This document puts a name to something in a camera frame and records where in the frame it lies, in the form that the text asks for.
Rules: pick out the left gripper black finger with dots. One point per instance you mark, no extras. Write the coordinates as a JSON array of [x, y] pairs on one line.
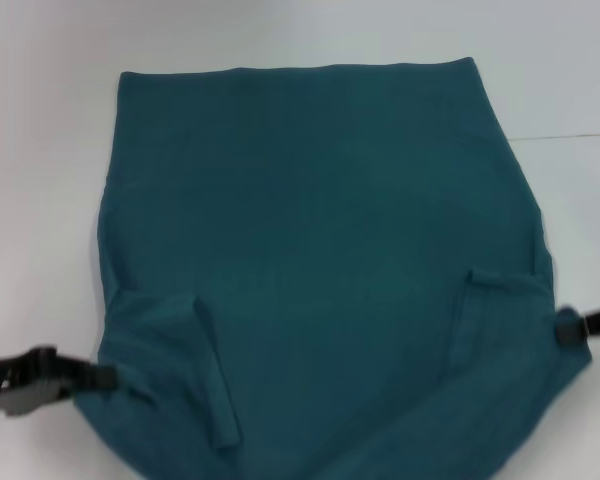
[[90, 376]]

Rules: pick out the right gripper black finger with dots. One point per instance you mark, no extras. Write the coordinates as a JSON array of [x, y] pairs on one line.
[[571, 333]]

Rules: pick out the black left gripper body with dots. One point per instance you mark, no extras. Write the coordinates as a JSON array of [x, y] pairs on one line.
[[20, 380]]

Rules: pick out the teal blue shirt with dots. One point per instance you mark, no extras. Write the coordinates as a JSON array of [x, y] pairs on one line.
[[330, 250]]

